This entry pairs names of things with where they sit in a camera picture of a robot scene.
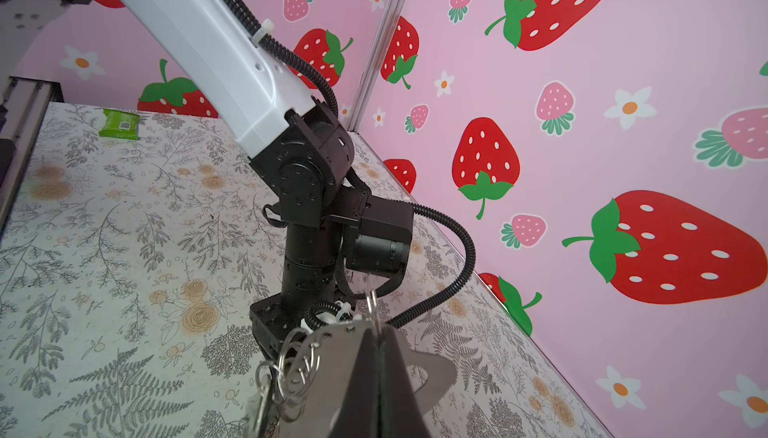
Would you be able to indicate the keyring with strap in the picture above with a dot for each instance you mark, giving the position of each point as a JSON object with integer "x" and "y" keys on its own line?
{"x": 300, "y": 393}

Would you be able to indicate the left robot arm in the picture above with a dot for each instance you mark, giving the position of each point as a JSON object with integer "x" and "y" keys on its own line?
{"x": 284, "y": 117}

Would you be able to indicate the aluminium front rail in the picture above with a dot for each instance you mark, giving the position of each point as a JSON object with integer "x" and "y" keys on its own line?
{"x": 24, "y": 106}

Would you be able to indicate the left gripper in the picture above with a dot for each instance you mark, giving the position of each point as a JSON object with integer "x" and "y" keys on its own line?
{"x": 274, "y": 317}

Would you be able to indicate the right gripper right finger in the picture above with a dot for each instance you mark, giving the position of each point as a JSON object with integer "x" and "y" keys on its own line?
{"x": 400, "y": 416}

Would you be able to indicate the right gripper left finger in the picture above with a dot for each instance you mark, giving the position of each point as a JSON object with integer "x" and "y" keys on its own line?
{"x": 360, "y": 411}

